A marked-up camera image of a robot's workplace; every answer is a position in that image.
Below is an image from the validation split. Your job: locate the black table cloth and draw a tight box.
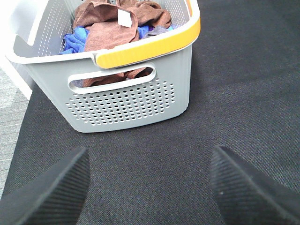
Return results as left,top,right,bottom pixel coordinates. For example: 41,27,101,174
3,0,300,225

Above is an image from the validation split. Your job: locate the brown towel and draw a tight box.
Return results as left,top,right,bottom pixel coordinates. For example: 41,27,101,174
73,0,171,52
82,67,153,88

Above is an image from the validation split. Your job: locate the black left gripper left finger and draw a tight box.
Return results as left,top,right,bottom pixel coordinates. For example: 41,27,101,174
0,147,90,225

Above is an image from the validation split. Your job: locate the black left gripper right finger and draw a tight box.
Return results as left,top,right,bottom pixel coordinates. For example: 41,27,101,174
210,145,300,225

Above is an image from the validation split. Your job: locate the grey purple towel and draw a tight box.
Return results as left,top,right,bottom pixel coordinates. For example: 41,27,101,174
142,26,169,39

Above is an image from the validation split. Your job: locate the blue towel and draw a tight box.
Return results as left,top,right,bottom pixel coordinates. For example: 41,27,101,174
60,25,173,55

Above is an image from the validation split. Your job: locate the grey perforated laundry basket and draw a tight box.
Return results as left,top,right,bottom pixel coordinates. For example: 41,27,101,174
3,0,201,133

